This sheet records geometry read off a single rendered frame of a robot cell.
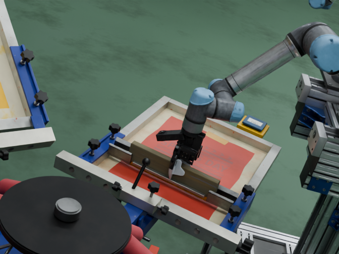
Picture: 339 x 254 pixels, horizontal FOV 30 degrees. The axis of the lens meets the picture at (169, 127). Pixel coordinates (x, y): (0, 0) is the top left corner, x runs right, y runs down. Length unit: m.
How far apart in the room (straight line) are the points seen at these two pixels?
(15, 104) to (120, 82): 3.11
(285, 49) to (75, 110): 2.64
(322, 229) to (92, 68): 2.90
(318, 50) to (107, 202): 0.93
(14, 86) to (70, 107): 2.49
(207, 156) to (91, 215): 1.18
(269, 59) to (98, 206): 0.99
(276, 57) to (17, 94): 0.91
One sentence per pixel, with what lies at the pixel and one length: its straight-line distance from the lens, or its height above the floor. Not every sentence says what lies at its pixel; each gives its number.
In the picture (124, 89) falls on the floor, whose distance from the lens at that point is 5.16.
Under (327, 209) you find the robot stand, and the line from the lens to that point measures 3.01.
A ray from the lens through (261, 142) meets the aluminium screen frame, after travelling 2.80.
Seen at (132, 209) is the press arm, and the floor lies 1.04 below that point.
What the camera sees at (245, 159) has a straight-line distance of 2.69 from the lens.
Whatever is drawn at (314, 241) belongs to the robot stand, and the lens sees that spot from 3.11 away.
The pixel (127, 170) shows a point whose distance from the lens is 2.37.
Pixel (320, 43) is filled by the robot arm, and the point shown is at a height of 1.63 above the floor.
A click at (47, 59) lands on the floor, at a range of 5.37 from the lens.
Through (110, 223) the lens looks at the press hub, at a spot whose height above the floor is 1.32.
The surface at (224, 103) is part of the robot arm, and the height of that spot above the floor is 1.34.
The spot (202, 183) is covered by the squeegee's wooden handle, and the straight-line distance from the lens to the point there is 2.29.
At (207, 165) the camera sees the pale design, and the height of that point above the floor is 0.95.
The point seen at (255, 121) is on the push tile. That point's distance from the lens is 3.01.
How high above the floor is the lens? 2.23
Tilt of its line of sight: 28 degrees down
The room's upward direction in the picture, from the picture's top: 17 degrees clockwise
